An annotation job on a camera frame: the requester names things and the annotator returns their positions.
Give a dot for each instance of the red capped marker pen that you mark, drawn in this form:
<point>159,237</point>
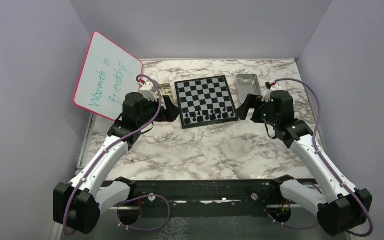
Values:
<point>128,159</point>

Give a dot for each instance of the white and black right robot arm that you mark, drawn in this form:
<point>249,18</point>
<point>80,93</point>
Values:
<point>340,206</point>

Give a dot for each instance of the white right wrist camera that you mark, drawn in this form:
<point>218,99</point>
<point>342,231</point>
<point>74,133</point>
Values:
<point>273,86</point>

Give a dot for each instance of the pink framed whiteboard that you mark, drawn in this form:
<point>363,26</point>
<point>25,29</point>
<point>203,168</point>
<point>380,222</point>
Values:
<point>108,74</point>

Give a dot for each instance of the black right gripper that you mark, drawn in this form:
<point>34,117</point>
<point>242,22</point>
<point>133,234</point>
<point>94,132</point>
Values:
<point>254,101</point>

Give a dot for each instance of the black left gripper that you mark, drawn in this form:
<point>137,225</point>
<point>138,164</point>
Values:
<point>170,113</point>

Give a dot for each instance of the silver metal tin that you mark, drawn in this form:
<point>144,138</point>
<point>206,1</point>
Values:
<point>247,84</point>

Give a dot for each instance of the black and white chessboard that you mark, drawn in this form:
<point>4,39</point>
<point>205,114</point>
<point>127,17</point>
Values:
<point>202,95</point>

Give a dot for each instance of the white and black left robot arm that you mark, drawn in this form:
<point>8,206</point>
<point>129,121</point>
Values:
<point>78,205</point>

